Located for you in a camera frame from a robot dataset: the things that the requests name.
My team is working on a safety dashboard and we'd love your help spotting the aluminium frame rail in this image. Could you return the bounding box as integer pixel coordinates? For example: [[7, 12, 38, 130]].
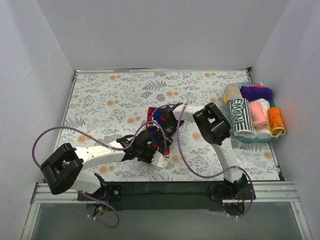
[[20, 181, 313, 240]]

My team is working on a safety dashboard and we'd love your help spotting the floral patterned table mat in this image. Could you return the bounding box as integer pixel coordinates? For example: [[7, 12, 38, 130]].
[[49, 69, 281, 183]]

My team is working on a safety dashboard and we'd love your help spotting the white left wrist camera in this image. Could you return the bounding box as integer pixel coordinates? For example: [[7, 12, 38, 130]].
[[151, 151, 169, 168]]

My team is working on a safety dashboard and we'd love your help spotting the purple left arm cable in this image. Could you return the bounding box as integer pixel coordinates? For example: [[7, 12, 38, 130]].
[[31, 120, 169, 229]]

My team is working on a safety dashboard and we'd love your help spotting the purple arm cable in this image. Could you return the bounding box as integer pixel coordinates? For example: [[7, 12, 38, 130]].
[[149, 103, 257, 219], [31, 120, 169, 229]]

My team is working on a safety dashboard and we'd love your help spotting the striped lemon rolled towel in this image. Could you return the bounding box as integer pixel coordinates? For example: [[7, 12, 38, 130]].
[[227, 98, 254, 137]]

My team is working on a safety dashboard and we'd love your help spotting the teal towel tray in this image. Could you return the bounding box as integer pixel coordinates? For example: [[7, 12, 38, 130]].
[[226, 82, 276, 143]]

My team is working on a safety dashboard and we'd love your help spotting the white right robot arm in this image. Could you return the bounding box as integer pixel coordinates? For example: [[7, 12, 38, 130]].
[[160, 102, 255, 200]]

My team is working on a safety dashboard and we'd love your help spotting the orange rolled towel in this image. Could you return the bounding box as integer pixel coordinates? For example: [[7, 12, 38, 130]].
[[267, 107, 286, 138]]

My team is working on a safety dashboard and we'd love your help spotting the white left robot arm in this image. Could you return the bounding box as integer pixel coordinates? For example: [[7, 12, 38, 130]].
[[40, 130, 167, 200]]

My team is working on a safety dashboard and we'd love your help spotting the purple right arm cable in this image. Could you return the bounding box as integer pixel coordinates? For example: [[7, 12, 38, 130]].
[[149, 103, 257, 219]]

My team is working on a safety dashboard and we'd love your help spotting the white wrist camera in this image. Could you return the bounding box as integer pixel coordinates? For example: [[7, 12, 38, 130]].
[[147, 120, 158, 128], [151, 151, 169, 168]]

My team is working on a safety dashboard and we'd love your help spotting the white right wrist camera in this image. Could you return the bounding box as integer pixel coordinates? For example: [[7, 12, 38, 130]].
[[147, 120, 158, 128]]

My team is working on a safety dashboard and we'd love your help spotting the red and blue towel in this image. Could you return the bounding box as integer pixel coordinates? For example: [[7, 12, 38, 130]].
[[146, 104, 174, 156]]

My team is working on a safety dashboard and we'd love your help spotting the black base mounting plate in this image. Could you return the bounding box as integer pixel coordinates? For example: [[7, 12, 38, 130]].
[[77, 181, 256, 212]]

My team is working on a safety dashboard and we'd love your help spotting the grey yellow rolled towel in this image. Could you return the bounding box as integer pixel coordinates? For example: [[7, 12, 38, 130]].
[[223, 82, 242, 104]]

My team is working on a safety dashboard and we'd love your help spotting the purple rolled towel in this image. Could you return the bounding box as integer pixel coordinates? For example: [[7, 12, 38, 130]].
[[240, 86, 273, 102]]

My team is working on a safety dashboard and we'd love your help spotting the white rolled towel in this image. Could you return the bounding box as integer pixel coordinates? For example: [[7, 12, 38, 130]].
[[240, 98, 270, 139]]

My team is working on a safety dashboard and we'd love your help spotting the pink panda towel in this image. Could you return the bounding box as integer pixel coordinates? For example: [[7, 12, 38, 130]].
[[249, 102, 269, 130]]

